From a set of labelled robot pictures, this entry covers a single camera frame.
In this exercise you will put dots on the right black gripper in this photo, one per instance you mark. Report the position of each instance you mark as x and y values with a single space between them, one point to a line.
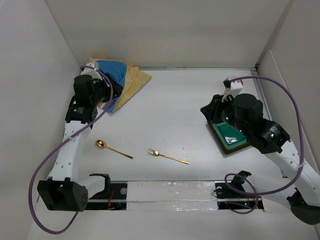
212 109

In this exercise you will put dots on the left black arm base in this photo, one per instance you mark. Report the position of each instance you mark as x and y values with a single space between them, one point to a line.
104 194

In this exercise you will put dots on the green square ceramic plate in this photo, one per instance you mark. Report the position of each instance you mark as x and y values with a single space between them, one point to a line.
229 140

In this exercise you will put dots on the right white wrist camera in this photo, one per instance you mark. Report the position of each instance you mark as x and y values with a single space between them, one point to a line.
232 88

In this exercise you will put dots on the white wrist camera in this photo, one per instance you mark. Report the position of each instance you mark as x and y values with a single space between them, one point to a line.
90 69
232 88

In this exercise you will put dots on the blue yellow Pikachu cloth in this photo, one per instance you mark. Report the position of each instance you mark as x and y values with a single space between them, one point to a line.
131 78

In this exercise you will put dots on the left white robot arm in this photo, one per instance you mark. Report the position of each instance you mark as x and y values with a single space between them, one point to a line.
63 190

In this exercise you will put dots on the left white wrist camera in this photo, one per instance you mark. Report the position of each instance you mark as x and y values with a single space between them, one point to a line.
90 69

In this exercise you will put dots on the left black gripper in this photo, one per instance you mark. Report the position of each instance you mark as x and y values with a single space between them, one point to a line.
107 88

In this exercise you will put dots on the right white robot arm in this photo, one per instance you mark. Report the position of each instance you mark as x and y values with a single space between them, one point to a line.
302 194

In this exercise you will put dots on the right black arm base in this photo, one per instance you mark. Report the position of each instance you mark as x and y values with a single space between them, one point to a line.
227 199

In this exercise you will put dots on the gold spoon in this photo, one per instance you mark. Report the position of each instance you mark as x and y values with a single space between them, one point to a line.
102 145

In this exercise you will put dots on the gold fork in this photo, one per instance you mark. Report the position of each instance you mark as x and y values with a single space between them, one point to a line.
157 154

